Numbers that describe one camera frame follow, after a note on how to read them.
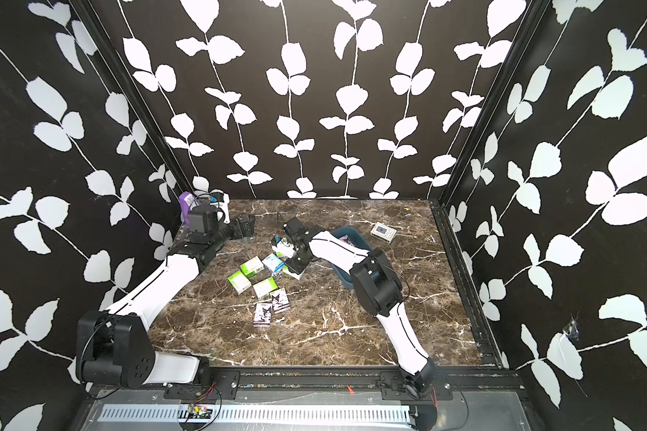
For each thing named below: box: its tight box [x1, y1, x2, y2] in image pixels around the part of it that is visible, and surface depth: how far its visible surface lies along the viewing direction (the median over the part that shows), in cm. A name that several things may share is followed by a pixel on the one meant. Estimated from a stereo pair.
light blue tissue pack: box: [261, 253, 285, 273], surface depth 100 cm
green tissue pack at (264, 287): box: [252, 276, 280, 300], surface depth 94 cm
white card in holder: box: [184, 193, 197, 212], surface depth 97 cm
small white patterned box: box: [370, 221, 398, 244], surface depth 110 cm
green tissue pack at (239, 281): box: [227, 270, 252, 295], surface depth 95 cm
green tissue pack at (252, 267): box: [239, 255, 265, 278], surface depth 99 cm
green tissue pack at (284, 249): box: [271, 237, 297, 260], surface depth 88 cm
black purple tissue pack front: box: [252, 302, 273, 327], surface depth 86 cm
